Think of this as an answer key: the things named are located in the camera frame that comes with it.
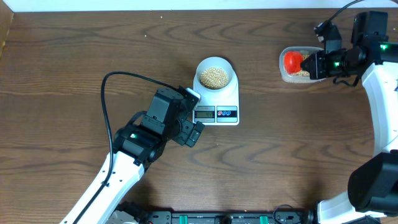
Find soybeans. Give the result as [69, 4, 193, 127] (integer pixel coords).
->
[292, 54, 310, 77]
[200, 67, 229, 90]

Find orange plastic measuring scoop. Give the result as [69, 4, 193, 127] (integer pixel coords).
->
[284, 51, 303, 74]

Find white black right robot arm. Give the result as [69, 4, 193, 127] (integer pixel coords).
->
[301, 11, 397, 223]

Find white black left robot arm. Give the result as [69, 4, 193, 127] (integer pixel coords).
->
[62, 86, 204, 223]

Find white digital kitchen scale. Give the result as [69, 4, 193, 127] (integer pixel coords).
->
[192, 70, 240, 126]

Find grey round bowl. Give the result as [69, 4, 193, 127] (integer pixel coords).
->
[193, 57, 236, 90]

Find clear plastic container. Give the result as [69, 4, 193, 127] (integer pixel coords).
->
[279, 46, 325, 84]

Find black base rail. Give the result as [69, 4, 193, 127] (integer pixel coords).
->
[118, 203, 381, 224]

